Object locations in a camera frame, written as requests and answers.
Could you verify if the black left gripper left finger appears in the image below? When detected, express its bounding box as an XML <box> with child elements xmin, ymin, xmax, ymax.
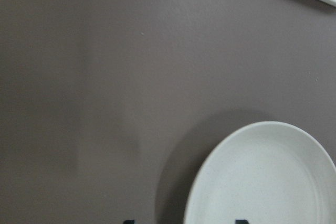
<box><xmin>123</xmin><ymin>220</ymin><xmax>134</xmax><ymax>224</ymax></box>

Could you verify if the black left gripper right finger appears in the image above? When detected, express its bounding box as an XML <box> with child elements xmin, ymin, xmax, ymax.
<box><xmin>235</xmin><ymin>219</ymin><xmax>249</xmax><ymax>224</ymax></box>

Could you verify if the beige round plate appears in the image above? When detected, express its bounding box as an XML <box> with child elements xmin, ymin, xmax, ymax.
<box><xmin>183</xmin><ymin>121</ymin><xmax>335</xmax><ymax>223</ymax></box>

